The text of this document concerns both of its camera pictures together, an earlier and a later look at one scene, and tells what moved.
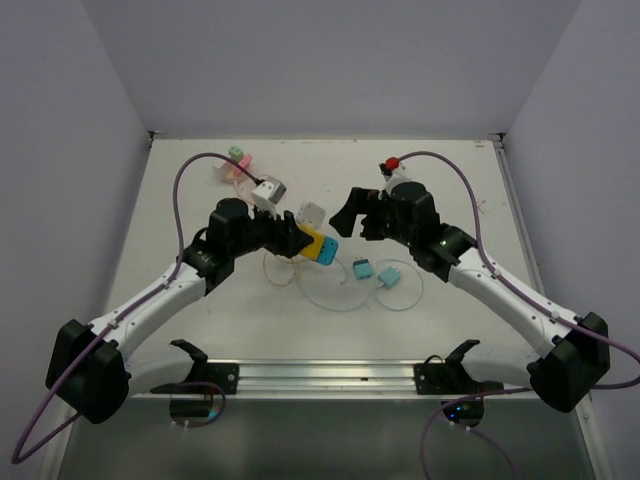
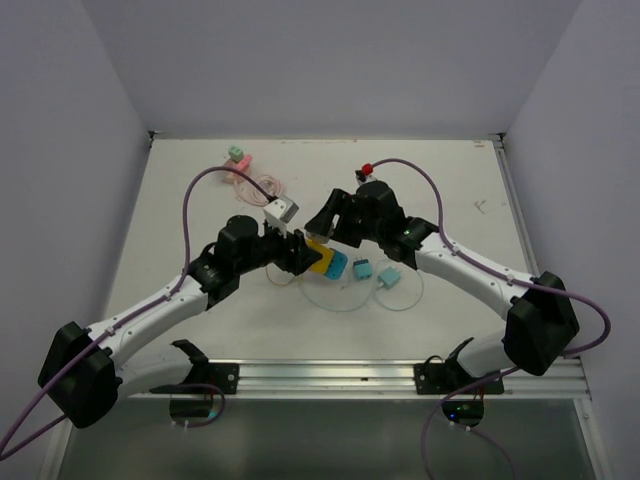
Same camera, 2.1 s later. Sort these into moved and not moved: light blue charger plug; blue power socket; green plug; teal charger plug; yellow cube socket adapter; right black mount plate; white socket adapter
Moved: yellow cube socket adapter; white socket adapter; blue power socket
Not moved: teal charger plug; green plug; light blue charger plug; right black mount plate
